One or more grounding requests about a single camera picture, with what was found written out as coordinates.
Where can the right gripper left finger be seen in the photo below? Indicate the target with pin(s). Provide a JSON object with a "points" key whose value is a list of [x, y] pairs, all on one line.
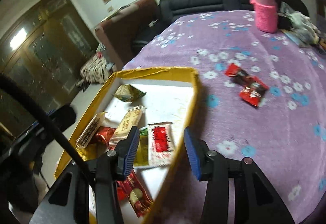
{"points": [[68, 199]]}

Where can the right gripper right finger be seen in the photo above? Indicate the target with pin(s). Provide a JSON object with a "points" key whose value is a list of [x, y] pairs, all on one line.
{"points": [[256, 200]]}

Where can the long red gold snack bar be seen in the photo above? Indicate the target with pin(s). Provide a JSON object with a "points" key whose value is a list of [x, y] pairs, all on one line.
{"points": [[136, 194]]}

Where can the dark red snack packet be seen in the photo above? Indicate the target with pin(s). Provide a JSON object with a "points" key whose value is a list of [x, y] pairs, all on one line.
{"points": [[103, 135]]}

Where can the yellow brown biscuit packet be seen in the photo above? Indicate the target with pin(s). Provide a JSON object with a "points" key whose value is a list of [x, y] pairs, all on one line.
{"points": [[90, 130]]}

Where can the green yellow snack packet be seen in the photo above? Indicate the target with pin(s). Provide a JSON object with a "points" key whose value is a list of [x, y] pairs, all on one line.
{"points": [[141, 158]]}

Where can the beige cracker packet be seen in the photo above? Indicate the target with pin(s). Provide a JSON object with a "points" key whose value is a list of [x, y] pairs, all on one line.
{"points": [[131, 118]]}

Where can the red white snack packet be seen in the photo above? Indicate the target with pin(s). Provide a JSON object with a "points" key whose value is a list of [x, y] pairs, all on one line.
{"points": [[161, 145]]}

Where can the small green yellow packet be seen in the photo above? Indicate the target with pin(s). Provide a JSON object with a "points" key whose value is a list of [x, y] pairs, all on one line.
{"points": [[128, 93]]}

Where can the red black candy packet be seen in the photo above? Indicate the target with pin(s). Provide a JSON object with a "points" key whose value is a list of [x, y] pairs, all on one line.
{"points": [[238, 75]]}

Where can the purple floral tablecloth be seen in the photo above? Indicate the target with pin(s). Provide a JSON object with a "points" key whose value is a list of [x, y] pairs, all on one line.
{"points": [[285, 134]]}

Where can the yellow cardboard tray box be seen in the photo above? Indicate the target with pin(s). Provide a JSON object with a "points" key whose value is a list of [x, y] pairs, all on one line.
{"points": [[171, 95]]}

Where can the dark wooden cabinet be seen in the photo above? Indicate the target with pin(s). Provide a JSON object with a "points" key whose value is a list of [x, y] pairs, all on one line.
{"points": [[44, 50]]}

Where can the clear bag of items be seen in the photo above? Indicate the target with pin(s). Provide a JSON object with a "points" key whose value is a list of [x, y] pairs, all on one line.
{"points": [[297, 27]]}

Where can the brown leather armchair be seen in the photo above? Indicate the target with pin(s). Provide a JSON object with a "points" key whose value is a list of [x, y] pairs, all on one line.
{"points": [[118, 31]]}

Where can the pink knitted thermos bottle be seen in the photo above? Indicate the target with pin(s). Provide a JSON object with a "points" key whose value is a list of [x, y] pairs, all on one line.
{"points": [[266, 17]]}

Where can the black leather sofa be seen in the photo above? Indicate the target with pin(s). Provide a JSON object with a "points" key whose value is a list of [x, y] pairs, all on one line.
{"points": [[164, 13]]}

